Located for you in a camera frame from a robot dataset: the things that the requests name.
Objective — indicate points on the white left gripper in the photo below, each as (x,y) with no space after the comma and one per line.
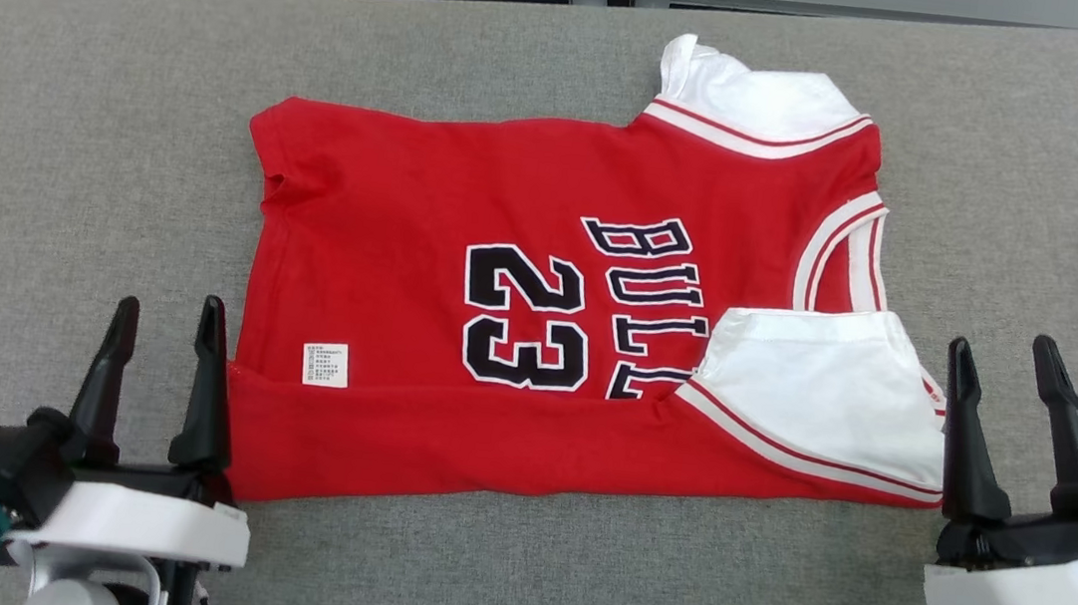
(145,522)

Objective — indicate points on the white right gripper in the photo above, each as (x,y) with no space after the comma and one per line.
(1030,590)

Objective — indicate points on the red basketball jersey number 23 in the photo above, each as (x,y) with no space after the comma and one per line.
(384,256)

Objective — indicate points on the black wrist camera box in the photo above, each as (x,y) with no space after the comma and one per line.
(6,467)

